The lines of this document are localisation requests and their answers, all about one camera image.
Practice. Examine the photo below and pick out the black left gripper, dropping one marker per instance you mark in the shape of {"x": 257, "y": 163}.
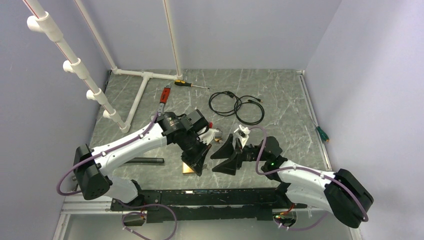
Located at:
{"x": 189, "y": 160}

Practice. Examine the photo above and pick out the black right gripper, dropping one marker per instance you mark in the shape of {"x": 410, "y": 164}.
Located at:
{"x": 229, "y": 166}

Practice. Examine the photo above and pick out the large brass padlock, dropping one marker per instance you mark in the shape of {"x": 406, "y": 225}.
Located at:
{"x": 186, "y": 169}

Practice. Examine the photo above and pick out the small brass padlock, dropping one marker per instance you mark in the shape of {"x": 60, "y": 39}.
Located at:
{"x": 218, "y": 135}

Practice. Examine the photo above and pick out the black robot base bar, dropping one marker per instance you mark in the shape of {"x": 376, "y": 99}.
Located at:
{"x": 208, "y": 204}

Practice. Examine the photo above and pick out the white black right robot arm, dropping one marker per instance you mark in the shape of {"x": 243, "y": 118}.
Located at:
{"x": 338, "y": 193}

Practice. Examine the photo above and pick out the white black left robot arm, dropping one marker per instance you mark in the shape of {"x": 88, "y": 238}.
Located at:
{"x": 93, "y": 167}

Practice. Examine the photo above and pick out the yellow black screwdriver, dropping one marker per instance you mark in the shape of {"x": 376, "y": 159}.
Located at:
{"x": 182, "y": 83}

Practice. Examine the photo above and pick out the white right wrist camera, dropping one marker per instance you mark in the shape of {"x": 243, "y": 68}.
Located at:
{"x": 242, "y": 133}

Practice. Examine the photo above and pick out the grey adjustable wrench red handle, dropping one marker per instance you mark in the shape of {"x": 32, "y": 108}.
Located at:
{"x": 163, "y": 99}

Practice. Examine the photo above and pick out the green handled screwdriver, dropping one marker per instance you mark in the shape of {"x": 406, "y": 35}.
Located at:
{"x": 322, "y": 134}

